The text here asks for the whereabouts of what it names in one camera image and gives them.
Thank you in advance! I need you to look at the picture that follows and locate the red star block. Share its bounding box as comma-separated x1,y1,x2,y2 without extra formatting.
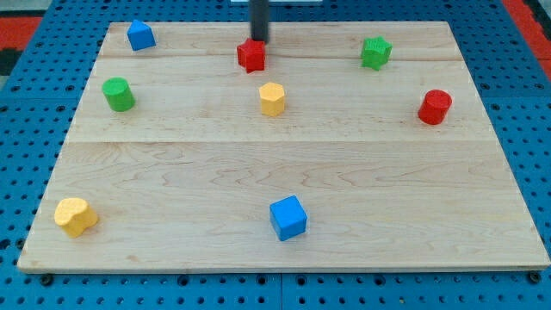
237,38,266,73

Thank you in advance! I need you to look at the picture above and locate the light wooden board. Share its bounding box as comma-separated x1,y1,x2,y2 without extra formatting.
18,22,550,274

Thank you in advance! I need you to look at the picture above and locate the green star block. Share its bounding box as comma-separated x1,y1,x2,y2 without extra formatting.
361,36,393,71

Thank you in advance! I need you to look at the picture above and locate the yellow hexagon block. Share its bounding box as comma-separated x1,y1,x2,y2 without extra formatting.
259,82,285,117

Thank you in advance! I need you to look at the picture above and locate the blue cube block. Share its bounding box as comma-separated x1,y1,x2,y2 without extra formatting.
269,195,307,241

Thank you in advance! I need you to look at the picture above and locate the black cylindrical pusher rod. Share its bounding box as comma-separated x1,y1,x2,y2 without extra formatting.
249,0,269,44

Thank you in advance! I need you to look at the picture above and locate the green cylinder block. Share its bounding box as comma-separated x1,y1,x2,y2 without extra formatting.
102,77,135,112

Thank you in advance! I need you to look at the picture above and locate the red cylinder block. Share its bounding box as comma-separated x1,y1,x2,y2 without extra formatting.
418,90,453,125

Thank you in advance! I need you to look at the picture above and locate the blue pentagon block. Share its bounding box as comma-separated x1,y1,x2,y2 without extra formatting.
127,20,157,52

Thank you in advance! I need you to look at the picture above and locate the yellow heart block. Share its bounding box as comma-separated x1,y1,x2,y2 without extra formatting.
53,197,99,238

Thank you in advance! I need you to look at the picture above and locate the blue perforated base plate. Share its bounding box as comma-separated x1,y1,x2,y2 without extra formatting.
1,1,550,309

